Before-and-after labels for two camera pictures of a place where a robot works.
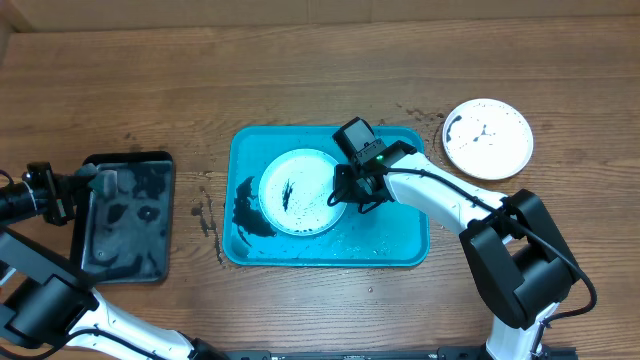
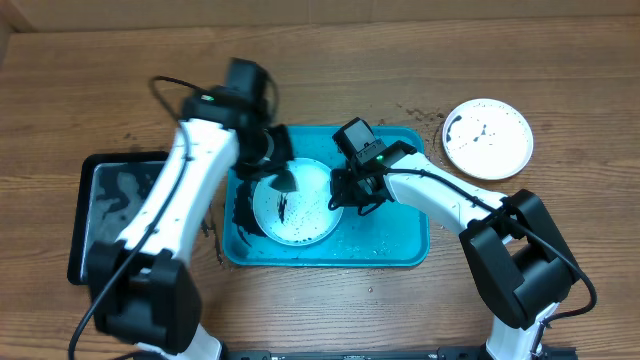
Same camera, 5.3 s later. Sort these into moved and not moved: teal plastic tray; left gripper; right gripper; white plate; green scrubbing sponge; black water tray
Moved: left gripper; green scrubbing sponge
Not moved: right gripper; teal plastic tray; black water tray; white plate
